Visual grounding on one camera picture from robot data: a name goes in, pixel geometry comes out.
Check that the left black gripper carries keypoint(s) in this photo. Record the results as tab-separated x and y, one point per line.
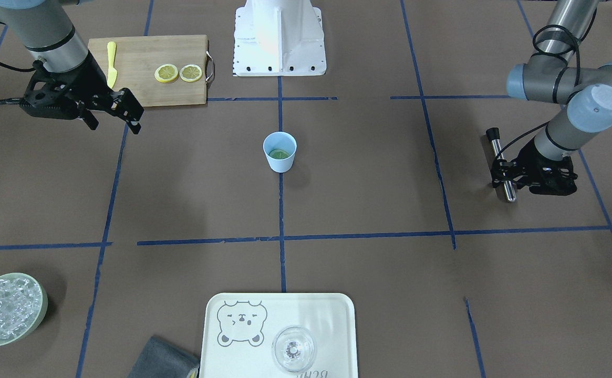
530	159

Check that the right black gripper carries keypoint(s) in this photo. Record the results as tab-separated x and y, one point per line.
89	79

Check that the lemon slice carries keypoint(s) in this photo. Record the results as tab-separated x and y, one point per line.
191	73
279	154

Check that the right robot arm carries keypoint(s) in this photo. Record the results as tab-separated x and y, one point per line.
47	33

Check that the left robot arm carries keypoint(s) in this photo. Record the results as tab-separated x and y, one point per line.
554	74

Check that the light blue plastic cup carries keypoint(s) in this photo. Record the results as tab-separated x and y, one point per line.
280	140

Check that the yellow plastic knife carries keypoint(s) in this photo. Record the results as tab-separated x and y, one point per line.
112	72

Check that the bamboo cutting board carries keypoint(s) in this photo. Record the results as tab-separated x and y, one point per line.
137	59

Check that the steel muddler black tip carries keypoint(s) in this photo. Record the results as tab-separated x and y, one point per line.
499	167

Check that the green bowl of ice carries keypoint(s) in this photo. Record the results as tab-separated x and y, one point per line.
23	305

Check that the folded grey cloth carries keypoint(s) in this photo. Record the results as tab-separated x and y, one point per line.
160	358

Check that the cream bear serving tray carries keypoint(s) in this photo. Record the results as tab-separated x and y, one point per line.
239	330

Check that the clear wine glass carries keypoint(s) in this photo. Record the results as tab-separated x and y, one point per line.
294	349

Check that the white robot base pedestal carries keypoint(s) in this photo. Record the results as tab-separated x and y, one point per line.
278	39

